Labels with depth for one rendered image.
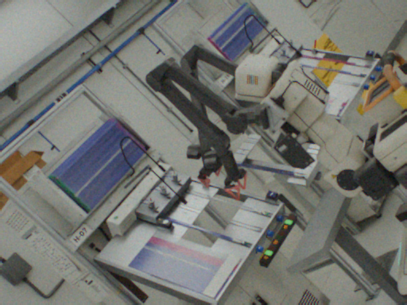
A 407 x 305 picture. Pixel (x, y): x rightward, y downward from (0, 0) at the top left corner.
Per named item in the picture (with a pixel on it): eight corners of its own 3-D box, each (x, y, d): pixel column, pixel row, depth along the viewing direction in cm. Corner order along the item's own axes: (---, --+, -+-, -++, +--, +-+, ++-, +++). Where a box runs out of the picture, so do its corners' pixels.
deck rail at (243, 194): (285, 211, 321) (284, 202, 317) (283, 214, 320) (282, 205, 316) (172, 179, 352) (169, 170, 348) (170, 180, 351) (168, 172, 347)
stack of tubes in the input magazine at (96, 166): (148, 150, 339) (111, 115, 334) (90, 211, 309) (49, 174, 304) (138, 159, 349) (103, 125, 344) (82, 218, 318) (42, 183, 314)
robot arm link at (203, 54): (187, 39, 287) (195, 38, 296) (176, 66, 292) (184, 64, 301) (272, 82, 280) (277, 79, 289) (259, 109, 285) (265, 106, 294)
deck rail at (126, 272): (219, 310, 281) (218, 302, 277) (218, 313, 280) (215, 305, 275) (98, 263, 311) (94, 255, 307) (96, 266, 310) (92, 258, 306)
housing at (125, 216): (176, 183, 350) (171, 164, 340) (125, 244, 320) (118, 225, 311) (164, 180, 353) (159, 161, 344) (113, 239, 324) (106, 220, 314)
